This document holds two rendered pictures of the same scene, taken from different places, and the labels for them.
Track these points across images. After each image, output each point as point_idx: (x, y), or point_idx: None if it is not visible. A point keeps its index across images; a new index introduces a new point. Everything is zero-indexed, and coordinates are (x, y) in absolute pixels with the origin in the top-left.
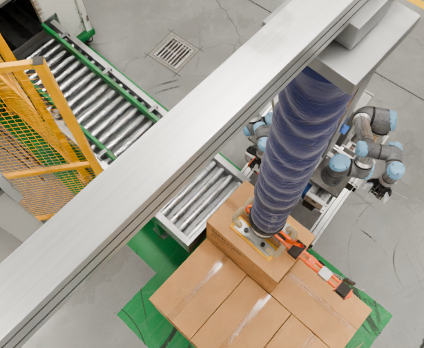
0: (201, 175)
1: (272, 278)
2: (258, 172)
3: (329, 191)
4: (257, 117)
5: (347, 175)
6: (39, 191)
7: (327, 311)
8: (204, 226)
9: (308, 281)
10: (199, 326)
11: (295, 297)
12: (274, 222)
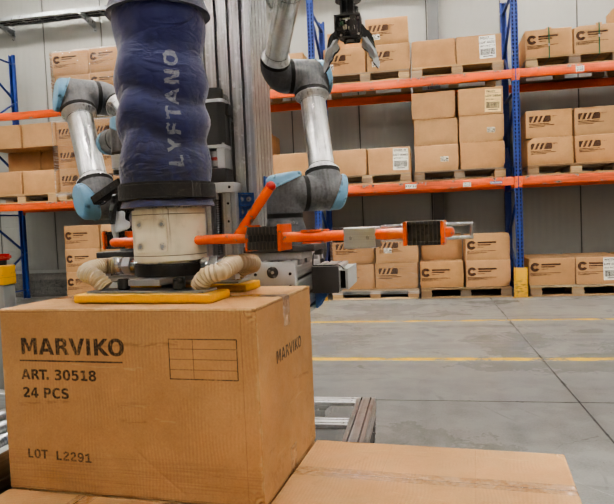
0: None
1: (235, 309)
2: (128, 226)
3: (294, 245)
4: (103, 171)
5: (306, 190)
6: None
7: (463, 487)
8: (1, 450)
9: (362, 465)
10: None
11: (349, 494)
12: (178, 103)
